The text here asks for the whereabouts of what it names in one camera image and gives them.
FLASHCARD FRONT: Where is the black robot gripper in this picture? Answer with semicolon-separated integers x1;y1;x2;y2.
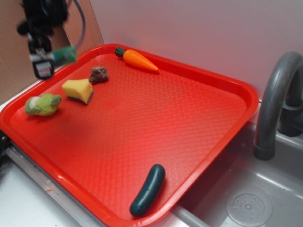
17;0;68;79

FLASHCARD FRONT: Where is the green rectangular block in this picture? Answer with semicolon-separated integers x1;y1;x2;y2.
53;45;78;67

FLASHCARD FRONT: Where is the brown cardboard box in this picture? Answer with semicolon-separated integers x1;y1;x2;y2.
0;0;103;104

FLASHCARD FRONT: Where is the green plush frog toy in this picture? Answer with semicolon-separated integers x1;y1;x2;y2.
25;94;62;117

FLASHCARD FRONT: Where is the yellow sponge piece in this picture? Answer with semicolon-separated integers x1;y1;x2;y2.
62;79;94;104

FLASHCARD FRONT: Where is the brown rock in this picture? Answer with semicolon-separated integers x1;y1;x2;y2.
89;66;108;84

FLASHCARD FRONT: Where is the orange toy carrot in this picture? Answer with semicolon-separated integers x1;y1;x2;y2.
115;46;159;72

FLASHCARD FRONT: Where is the red plastic tray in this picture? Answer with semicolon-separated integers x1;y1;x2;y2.
0;44;258;227

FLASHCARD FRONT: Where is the dark green toy cucumber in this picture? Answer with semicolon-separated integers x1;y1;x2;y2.
129;164;166;217

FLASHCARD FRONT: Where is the grey toy sink basin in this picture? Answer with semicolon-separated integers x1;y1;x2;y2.
172;115;303;227

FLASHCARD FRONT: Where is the grey toy faucet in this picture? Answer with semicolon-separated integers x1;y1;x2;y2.
253;52;303;160

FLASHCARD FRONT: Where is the grey cable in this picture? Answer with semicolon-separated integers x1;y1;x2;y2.
71;0;87;49

